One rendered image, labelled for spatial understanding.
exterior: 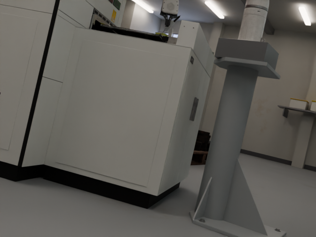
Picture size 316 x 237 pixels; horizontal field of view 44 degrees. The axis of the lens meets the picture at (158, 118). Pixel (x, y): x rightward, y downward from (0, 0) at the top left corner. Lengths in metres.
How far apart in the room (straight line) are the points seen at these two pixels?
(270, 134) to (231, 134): 9.81
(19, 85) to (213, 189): 1.08
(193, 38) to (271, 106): 9.96
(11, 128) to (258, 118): 10.35
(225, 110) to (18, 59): 1.05
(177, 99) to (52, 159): 0.73
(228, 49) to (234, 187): 0.70
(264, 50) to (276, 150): 9.85
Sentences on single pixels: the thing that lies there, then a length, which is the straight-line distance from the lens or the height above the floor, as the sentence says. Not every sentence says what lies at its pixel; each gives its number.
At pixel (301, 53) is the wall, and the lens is 12.05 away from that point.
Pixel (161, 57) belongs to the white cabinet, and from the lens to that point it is 1.95.
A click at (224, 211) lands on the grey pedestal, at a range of 2.09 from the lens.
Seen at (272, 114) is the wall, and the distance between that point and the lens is 11.85.
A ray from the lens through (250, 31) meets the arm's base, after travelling 2.10.
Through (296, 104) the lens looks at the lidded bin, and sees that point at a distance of 11.10.
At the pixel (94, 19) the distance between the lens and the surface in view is 2.31.
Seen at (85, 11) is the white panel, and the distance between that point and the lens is 2.23.
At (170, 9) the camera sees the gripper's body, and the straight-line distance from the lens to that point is 2.42.
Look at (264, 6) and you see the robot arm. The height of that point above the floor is 1.12.
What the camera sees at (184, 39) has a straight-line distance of 2.02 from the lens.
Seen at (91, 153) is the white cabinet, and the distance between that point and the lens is 2.02.
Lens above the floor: 0.45
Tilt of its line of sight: level
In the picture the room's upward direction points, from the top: 13 degrees clockwise
